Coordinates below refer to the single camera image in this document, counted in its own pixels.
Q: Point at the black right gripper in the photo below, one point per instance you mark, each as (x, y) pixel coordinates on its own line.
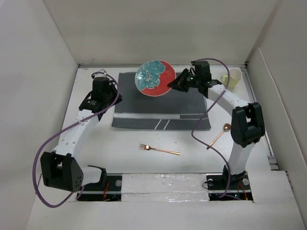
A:
(178, 83)

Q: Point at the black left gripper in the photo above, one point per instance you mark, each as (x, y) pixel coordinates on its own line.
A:
(112, 88)

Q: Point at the grey striped cloth placemat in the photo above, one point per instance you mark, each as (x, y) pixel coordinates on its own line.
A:
(171, 111)

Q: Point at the red and teal round plate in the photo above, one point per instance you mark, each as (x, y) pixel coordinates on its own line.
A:
(152, 78)

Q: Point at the yellow-green mug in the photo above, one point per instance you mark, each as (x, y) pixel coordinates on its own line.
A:
(235, 77)

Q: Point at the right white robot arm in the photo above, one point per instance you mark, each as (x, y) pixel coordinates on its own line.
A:
(247, 124)

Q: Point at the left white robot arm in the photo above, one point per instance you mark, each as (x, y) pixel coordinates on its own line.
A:
(60, 168)

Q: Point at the copper fork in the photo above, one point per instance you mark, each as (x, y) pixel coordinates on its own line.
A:
(146, 147)

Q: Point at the copper spoon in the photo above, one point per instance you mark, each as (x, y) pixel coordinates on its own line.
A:
(226, 128)

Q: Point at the white foam front board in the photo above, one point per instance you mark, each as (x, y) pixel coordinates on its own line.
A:
(270, 190)

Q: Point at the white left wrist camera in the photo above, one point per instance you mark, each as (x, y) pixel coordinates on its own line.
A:
(102, 71)

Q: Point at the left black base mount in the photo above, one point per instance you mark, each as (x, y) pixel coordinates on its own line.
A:
(108, 191)

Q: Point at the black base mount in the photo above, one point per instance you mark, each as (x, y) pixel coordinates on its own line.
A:
(108, 191)
(219, 190)

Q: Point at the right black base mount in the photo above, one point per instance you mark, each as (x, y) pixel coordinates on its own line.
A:
(219, 190)

